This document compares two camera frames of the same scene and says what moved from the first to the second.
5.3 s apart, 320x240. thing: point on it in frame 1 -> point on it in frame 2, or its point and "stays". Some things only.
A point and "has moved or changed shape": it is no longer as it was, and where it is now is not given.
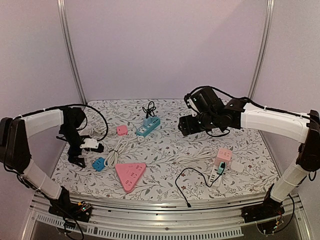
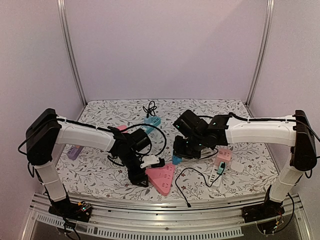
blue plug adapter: [98, 164] has moved or changed shape
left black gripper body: [72, 151] -> [135, 178]
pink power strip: [130, 174] -> [161, 178]
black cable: [150, 109] stays
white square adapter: [237, 167] stays
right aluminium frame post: [263, 56] stays
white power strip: [215, 178] stays
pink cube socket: [223, 155] stays
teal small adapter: [220, 169] stays
